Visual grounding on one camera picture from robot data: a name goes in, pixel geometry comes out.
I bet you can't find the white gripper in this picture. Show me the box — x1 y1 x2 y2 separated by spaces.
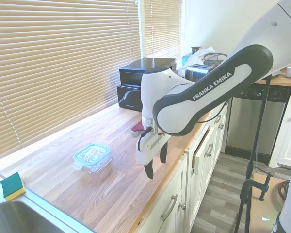
135 128 170 180

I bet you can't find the clear lid with teal rim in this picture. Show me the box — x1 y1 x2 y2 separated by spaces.
72 143 112 170

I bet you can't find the clear glass food container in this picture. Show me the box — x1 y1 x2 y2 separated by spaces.
83 151 112 174

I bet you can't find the white base cabinet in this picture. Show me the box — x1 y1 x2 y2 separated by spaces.
135 97 231 233

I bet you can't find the black box with white swoosh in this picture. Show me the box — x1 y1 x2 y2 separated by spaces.
116 83 143 112

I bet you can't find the black countertop appliance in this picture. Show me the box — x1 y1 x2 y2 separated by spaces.
119 57 177 85

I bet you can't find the black tripod stand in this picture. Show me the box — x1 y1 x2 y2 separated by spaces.
234 74 274 233

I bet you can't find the stainless steel dishwasher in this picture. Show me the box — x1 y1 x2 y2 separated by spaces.
225 84 291 156

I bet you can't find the silver toaster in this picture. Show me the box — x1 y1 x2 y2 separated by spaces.
185 64 216 82

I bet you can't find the green clamp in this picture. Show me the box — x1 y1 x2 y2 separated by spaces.
241 166 274 202

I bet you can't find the white plastic bag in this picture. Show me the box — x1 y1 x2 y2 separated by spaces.
178 46 216 73

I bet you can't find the brown wooden board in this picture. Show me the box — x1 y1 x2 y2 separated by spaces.
242 172 291 233

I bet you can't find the white tall cabinet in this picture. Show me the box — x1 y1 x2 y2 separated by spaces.
269 87 291 168

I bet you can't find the narrow beige window blind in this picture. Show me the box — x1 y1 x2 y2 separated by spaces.
143 0 184 60

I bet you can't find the wide beige window blind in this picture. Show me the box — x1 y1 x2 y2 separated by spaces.
0 0 141 164

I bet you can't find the yellow green scrub sponge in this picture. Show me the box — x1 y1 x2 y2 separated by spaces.
0 171 27 202

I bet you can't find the stainless steel sink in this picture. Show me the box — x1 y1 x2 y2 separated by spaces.
0 194 95 233

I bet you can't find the maroon grey wrist camera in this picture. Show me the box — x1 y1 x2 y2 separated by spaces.
131 122 146 138

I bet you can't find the black wire basket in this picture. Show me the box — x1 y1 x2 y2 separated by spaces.
203 52 228 67

